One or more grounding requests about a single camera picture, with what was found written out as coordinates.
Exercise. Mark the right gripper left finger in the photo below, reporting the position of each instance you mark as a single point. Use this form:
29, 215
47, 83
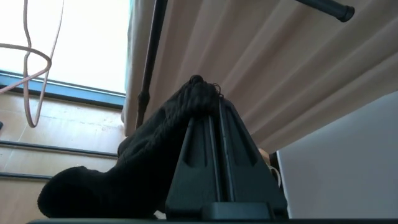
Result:
192, 174

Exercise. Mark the black clothes rack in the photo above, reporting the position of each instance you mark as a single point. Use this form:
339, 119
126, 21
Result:
152, 46

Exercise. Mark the black knitted shorts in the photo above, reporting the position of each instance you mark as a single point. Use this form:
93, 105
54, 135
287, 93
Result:
140, 174

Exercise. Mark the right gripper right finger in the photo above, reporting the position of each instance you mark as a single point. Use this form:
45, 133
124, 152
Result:
248, 177

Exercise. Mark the pink clothes hanger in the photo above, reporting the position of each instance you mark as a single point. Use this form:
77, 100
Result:
32, 125
49, 61

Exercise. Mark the white laundry basket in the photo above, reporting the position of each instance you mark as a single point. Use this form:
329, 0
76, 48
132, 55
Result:
278, 175

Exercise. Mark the beige curtain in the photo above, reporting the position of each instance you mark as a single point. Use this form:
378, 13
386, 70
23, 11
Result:
264, 62

